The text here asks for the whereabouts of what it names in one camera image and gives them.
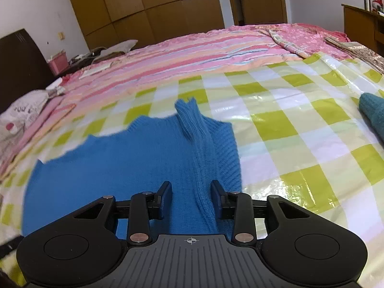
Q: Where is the pink striped bedsheet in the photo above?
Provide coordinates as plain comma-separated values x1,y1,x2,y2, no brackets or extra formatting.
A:
0,25,303,177

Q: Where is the dark brown headboard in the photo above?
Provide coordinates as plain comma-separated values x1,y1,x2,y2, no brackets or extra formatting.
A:
0,28,56,113

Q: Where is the pink storage box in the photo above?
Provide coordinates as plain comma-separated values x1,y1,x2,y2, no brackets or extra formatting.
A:
48,51,70,75

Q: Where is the dark nightstand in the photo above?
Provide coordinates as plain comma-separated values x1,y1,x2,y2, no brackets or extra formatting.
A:
64,52,102,75

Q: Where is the white pillow with pink print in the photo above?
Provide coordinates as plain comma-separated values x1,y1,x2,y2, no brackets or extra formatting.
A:
0,87,65,153

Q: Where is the wooden wardrobe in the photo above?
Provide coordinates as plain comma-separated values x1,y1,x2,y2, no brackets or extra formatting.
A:
63,0,225,50

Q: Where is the wooden desk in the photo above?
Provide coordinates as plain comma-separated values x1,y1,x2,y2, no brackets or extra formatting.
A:
341,4,384,59

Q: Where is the teal fleece blanket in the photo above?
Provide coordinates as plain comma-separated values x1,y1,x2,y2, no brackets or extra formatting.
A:
358,92,384,149

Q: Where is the grey cloth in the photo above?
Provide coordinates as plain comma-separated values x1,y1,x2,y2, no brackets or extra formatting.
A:
99,40,139,59

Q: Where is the beige patterned cloth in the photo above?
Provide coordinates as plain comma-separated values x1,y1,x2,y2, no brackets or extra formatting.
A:
324,35,384,75

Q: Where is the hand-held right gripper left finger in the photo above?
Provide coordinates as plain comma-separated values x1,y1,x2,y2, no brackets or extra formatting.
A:
64,181,172,245

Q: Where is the white paper sheet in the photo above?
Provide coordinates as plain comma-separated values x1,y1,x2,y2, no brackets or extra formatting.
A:
80,63,114,77

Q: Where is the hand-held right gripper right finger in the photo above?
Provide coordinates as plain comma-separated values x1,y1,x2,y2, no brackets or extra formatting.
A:
211,180,324,244

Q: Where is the blue knit sweater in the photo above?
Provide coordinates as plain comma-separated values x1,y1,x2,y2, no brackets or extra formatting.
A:
22,97,242,237

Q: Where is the pink floral quilt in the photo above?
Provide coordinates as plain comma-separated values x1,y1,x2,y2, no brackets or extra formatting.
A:
255,22,350,60

